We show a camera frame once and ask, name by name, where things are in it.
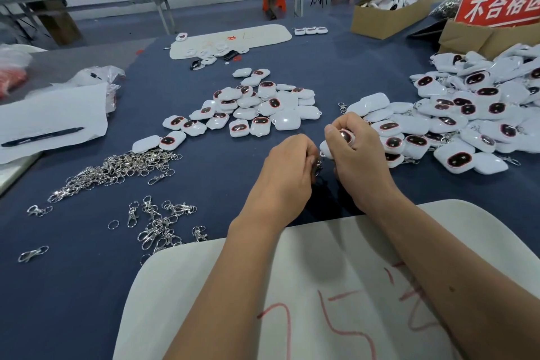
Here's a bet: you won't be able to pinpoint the orange bag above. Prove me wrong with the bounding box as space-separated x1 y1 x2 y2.
0 67 29 99

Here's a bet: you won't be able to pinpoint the open cardboard box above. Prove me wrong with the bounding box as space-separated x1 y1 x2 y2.
351 0 444 41

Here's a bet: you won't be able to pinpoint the red sign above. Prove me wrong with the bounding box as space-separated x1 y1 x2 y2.
454 0 540 28

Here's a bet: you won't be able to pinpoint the person's left forearm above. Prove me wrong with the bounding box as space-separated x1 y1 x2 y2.
164 222 292 360

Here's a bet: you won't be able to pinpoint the red plastic stool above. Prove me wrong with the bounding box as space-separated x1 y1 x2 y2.
262 0 288 17

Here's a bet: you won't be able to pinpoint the white plastic bag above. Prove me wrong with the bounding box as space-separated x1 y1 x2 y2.
0 43 47 70

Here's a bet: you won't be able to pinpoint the flat brown cardboard box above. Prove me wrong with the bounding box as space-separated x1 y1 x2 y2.
438 20 540 59

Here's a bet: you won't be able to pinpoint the long white foam board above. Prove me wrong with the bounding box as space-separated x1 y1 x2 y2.
169 24 293 61

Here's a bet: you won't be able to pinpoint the white foam board red marks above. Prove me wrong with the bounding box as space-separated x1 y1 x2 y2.
113 199 540 360

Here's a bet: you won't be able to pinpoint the black pen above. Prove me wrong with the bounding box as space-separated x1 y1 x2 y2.
2 127 84 148

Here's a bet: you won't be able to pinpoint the person's left hand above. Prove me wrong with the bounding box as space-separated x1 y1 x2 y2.
238 133 321 234

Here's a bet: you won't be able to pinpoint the person's right hand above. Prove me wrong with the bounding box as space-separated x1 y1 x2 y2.
324 112 404 213

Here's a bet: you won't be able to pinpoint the white paper sheet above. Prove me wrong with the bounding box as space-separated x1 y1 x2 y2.
0 84 109 166

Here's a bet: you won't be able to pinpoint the person's right forearm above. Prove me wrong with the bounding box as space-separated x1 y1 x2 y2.
370 193 540 360

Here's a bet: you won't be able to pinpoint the white tag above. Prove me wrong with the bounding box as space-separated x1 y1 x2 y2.
319 128 354 160

